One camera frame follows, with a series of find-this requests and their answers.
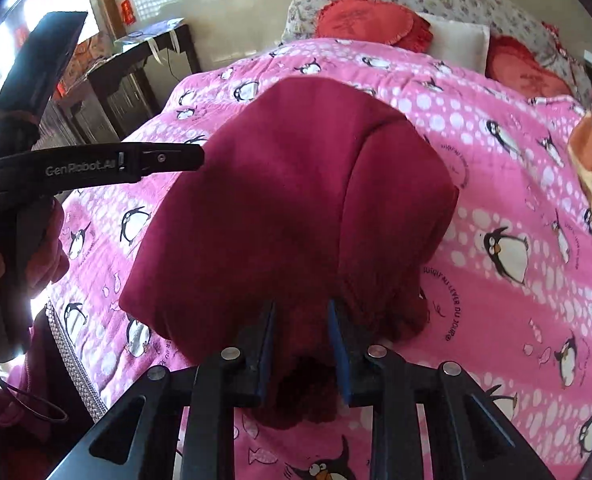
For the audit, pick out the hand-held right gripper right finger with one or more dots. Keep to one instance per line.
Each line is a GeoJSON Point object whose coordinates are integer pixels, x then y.
{"type": "Point", "coordinates": [338, 355]}

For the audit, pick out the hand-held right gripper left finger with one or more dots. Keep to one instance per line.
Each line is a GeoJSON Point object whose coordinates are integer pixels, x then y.
{"type": "Point", "coordinates": [262, 360]}

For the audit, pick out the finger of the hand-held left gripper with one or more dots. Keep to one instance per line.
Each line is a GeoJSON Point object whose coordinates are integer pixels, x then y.
{"type": "Point", "coordinates": [176, 157]}

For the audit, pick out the maroon fleece garment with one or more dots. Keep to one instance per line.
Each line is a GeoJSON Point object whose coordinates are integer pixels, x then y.
{"type": "Point", "coordinates": [296, 185]}

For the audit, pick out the dark wooden desk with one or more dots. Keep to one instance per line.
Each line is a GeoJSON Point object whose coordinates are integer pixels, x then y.
{"type": "Point", "coordinates": [126, 90]}

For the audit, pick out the white gift bag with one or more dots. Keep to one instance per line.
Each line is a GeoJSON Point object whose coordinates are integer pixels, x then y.
{"type": "Point", "coordinates": [156, 27]}

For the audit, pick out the red heart-shaped pillow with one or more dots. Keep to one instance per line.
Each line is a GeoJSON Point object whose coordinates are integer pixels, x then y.
{"type": "Point", "coordinates": [366, 20]}
{"type": "Point", "coordinates": [521, 70]}

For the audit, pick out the pink penguin print blanket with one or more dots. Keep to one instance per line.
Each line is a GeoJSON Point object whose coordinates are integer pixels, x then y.
{"type": "Point", "coordinates": [501, 185]}

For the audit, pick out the person's pink zip jacket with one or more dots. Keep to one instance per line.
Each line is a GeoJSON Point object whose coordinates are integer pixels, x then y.
{"type": "Point", "coordinates": [6, 440]}

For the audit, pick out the white pillow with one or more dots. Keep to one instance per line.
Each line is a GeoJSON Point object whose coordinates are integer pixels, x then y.
{"type": "Point", "coordinates": [458, 40]}

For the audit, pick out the floral print pillow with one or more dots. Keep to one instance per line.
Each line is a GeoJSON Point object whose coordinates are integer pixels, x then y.
{"type": "Point", "coordinates": [466, 0]}

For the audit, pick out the red wall decoration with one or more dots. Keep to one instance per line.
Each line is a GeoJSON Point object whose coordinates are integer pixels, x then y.
{"type": "Point", "coordinates": [127, 11]}

